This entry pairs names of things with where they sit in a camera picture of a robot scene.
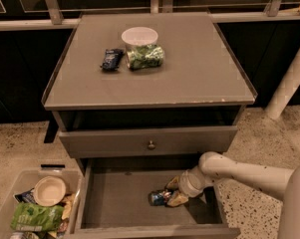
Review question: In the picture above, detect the open grey middle drawer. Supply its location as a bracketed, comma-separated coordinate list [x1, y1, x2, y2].
[66, 154, 240, 239]

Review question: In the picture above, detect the metal railing frame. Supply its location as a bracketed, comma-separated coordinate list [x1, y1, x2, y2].
[0, 0, 300, 31]

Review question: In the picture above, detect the clear plastic storage bin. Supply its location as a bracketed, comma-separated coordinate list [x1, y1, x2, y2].
[0, 167, 83, 239]

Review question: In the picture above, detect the white round cup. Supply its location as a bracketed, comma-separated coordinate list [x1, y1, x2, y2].
[121, 27, 158, 49]

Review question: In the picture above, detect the green patterned can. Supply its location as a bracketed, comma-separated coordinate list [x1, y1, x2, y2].
[127, 45, 164, 71]

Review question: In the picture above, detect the dark blue packet in bin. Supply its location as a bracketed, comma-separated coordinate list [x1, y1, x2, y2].
[13, 189, 36, 203]

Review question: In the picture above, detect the grey wooden drawer cabinet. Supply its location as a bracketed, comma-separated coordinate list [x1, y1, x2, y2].
[41, 11, 258, 239]

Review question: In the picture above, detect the round brass drawer knob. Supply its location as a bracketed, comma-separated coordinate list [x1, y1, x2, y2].
[148, 140, 155, 150]

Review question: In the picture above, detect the yellow snack wrapper in bin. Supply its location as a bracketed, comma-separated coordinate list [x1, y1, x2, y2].
[61, 194, 75, 220]

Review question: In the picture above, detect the blue silver redbull can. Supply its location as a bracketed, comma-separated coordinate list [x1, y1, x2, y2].
[149, 189, 172, 206]

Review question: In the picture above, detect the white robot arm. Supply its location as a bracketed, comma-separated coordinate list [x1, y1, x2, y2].
[167, 48, 300, 239]

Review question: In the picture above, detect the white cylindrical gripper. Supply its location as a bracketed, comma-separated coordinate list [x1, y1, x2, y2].
[165, 167, 213, 207]

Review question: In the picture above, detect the dark blue snack packet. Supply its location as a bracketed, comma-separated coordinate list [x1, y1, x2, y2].
[101, 49, 125, 72]

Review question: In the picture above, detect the closed grey top drawer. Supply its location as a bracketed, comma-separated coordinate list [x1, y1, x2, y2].
[59, 125, 237, 158]

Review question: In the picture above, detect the green chip bag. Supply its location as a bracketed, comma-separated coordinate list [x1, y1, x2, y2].
[10, 203, 64, 232]

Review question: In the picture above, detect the beige paper bowl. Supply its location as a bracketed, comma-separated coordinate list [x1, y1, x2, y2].
[33, 176, 66, 206]

